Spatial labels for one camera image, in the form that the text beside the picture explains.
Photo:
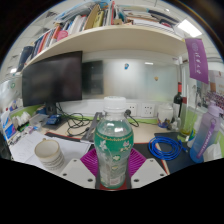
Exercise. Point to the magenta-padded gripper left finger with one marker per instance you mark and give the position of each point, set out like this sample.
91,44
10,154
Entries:
76,171

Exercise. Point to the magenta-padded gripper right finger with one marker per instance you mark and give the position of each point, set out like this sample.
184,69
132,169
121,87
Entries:
149,170

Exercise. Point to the green-labelled clear drink bottle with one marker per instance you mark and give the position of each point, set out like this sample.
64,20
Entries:
114,143

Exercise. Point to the purple translucent water jug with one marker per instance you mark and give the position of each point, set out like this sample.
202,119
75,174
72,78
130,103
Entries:
205,133

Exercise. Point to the black desk mat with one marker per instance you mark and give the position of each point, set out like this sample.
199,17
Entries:
176,164

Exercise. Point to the cream ceramic mug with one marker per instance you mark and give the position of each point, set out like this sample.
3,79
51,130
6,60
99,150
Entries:
49,155

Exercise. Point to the grey metal stand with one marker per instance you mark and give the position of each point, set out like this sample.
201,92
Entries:
90,130

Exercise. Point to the glass with green plant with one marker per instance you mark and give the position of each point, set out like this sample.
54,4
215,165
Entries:
186,128

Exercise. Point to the small blue box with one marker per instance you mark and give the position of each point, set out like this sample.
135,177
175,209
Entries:
53,120

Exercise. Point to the handwritten white paper sheet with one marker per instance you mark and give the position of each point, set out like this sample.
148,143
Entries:
25,146

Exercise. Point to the white round jar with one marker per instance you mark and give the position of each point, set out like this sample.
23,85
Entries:
165,115

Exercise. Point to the clear plastic box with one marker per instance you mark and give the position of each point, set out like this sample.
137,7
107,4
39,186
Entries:
38,120

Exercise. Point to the crumpled white tissue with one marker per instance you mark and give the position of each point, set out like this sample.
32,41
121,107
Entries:
213,152

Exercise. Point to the dark wine bottle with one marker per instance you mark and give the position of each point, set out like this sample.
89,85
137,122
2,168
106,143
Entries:
178,101

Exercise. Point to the black computer monitor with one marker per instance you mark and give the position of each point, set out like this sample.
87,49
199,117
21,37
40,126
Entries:
51,80

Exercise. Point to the photo poster board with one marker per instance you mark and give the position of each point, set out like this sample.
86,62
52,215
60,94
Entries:
217,90

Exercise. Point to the purple hanging pennant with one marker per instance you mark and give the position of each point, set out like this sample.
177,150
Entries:
197,60

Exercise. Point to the ceiling lights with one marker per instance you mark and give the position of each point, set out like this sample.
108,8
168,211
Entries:
189,27

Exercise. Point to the white wall power socket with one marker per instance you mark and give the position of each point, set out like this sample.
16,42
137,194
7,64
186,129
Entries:
148,110
133,106

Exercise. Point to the black wall panel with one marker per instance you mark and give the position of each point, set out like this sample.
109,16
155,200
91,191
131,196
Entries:
93,77

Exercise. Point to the wall shelf with books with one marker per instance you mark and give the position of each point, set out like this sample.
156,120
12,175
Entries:
100,33

